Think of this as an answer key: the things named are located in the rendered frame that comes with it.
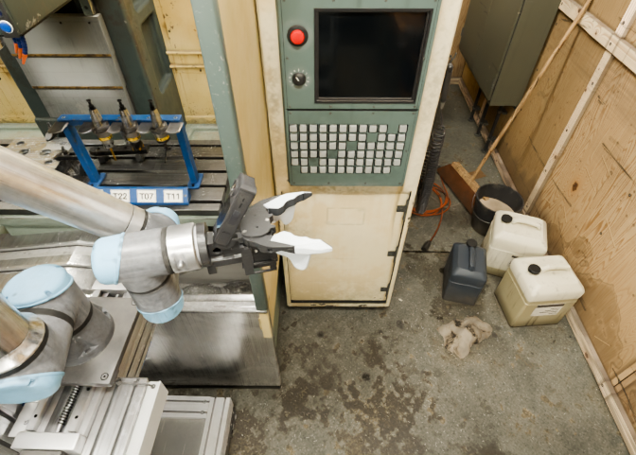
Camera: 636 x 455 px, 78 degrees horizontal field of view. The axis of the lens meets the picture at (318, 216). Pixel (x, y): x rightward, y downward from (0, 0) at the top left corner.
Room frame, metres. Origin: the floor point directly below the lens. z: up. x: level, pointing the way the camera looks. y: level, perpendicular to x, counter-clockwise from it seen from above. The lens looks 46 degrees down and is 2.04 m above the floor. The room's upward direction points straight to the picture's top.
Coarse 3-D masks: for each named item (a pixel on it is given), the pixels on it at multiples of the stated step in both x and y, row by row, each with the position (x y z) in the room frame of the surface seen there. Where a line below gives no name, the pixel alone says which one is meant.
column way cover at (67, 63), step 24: (48, 24) 1.85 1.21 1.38; (72, 24) 1.85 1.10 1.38; (96, 24) 1.85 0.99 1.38; (48, 48) 1.85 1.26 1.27; (72, 48) 1.85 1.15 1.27; (96, 48) 1.85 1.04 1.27; (24, 72) 1.85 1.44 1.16; (48, 72) 1.85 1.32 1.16; (72, 72) 1.85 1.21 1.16; (96, 72) 1.85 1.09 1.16; (120, 72) 1.88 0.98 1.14; (48, 96) 1.86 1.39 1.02; (72, 96) 1.86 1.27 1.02; (96, 96) 1.86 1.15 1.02; (120, 96) 1.86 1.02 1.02
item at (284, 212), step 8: (296, 192) 0.51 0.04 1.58; (304, 192) 0.51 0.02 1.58; (280, 200) 0.49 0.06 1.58; (288, 200) 0.49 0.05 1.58; (296, 200) 0.50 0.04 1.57; (304, 200) 0.51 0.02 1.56; (272, 208) 0.47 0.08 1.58; (280, 208) 0.47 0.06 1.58; (288, 208) 0.49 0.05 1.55; (280, 216) 0.48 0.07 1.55; (288, 216) 0.49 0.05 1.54
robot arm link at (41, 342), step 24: (0, 312) 0.32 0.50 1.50; (24, 312) 0.38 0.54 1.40; (0, 336) 0.30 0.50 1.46; (24, 336) 0.32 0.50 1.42; (48, 336) 0.34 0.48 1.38; (0, 360) 0.28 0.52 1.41; (24, 360) 0.29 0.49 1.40; (48, 360) 0.31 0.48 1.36; (0, 384) 0.25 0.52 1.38; (24, 384) 0.26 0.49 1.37; (48, 384) 0.27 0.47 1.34
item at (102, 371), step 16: (112, 304) 0.54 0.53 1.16; (128, 304) 0.54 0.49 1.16; (128, 320) 0.50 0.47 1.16; (128, 336) 0.46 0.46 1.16; (112, 352) 0.41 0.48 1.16; (64, 368) 0.38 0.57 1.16; (80, 368) 0.38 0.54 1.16; (96, 368) 0.38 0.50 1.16; (112, 368) 0.38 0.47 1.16; (64, 384) 0.34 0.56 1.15; (80, 384) 0.34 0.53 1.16; (96, 384) 0.34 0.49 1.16; (112, 384) 0.35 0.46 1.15; (48, 400) 0.32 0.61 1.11; (80, 400) 0.32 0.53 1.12; (32, 416) 0.29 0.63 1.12; (80, 416) 0.29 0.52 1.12
